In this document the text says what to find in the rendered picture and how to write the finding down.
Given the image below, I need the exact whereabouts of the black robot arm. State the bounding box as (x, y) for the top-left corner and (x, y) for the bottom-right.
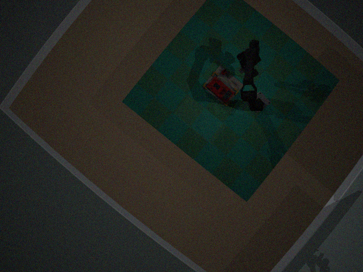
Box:
(240, 39), (264, 111)

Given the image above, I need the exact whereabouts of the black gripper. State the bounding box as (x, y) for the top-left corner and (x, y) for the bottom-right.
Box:
(237, 51), (259, 78)

